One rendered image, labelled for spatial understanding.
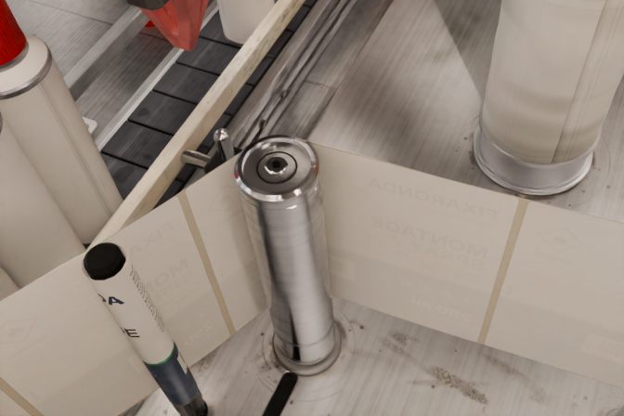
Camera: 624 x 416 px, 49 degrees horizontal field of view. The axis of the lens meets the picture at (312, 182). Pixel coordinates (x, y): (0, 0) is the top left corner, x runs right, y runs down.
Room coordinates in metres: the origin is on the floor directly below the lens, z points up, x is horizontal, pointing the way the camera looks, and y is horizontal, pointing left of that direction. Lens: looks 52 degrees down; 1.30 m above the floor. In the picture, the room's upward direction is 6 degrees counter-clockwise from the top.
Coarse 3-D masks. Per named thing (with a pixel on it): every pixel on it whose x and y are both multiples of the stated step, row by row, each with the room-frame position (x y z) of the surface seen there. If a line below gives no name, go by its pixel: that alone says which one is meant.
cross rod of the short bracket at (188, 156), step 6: (186, 150) 0.34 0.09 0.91; (192, 150) 0.34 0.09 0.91; (180, 156) 0.34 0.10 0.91; (186, 156) 0.34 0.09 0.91; (192, 156) 0.34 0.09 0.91; (198, 156) 0.33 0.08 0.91; (204, 156) 0.33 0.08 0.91; (210, 156) 0.33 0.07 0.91; (186, 162) 0.33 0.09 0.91; (192, 162) 0.33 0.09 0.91; (198, 162) 0.33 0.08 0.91; (204, 162) 0.33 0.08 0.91; (198, 168) 0.33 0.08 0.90
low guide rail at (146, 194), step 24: (288, 0) 0.50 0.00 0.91; (264, 24) 0.47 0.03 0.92; (264, 48) 0.45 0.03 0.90; (240, 72) 0.42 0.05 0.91; (216, 96) 0.39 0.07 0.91; (192, 120) 0.37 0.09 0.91; (216, 120) 0.38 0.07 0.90; (168, 144) 0.35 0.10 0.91; (192, 144) 0.35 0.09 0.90; (168, 168) 0.33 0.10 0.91; (144, 192) 0.30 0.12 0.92; (120, 216) 0.28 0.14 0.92; (96, 240) 0.27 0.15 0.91
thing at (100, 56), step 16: (128, 16) 0.44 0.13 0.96; (144, 16) 0.45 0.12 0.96; (112, 32) 0.43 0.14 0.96; (128, 32) 0.43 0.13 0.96; (96, 48) 0.41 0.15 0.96; (112, 48) 0.41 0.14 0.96; (80, 64) 0.39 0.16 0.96; (96, 64) 0.39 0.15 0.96; (64, 80) 0.38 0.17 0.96; (80, 80) 0.38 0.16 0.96; (80, 96) 0.37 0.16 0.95
